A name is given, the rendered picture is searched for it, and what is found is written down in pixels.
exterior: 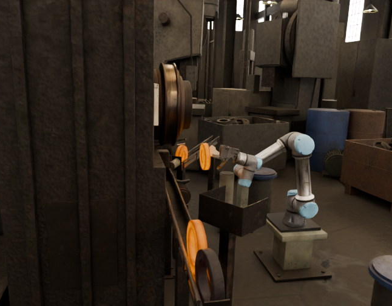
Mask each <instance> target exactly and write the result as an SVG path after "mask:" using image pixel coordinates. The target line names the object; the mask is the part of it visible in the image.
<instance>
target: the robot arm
mask: <svg viewBox="0 0 392 306"><path fill-rule="evenodd" d="M291 149H292V156H293V157H294V158H295V163H296V179H297V190H296V189H295V190H290V191H288V195H287V206H286V213H285V215H284V217H283V223H284V224H286V225H289V226H294V227H301V226H305V225H306V219H310V218H312V217H314V216H315V215H316V214H317V212H318V206H317V204H316V203H315V201H314V195H313V194H312V193H311V174H310V164H309V158H310V156H312V151H313V150H314V141H313V139H312V138H311V137H309V136H308V135H305V134H301V133H300V132H290V133H288V134H286V135H284V136H283V137H281V138H279V139H278V140H277V142H276V143H274V144H273V145H271V146H270V147H268V148H266V149H265V150H263V151H262V152H260V153H258V154H257V155H255V156H253V155H249V154H245V153H242V152H240V150H239V149H236V148H232V147H229V146H226V145H223V144H220V148H219V151H217V150H216V149H215V147H214V146H213V145H211V146H210V152H211V157H214V158H218V159H220V160H224V162H223V163H222V164H221V165H219V166H218V167H217V170H218V171H219V172H222V171H223V170H224V169H225V168H226V167H227V166H228V165H230V164H231V163H232V162H233V163H236V165H235V166H234V173H235V175H236V176H237V177H238V178H239V181H238V184H239V185H242V186H244V187H250V185H251V182H252V179H253V176H254V173H255V170H256V169H260V167H261V166H262V165H263V164H264V163H266V162H268V161H269V160H271V159H272V158H274V157H276V156H277V155H279V154H281V153H282V152H287V151H288V150H291Z"/></svg>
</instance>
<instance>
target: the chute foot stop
mask: <svg viewBox="0 0 392 306"><path fill-rule="evenodd" d="M204 306H230V299H223V300H216V301H204Z"/></svg>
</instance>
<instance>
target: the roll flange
mask: <svg viewBox="0 0 392 306"><path fill-rule="evenodd" d="M154 83H155V84H158V85H159V88H158V89H159V97H158V112H159V124H158V126H154V140H159V143H160V146H163V145H164V142H165V138H166V126H167V81H166V70H165V66H164V63H160V66H159V69H154Z"/></svg>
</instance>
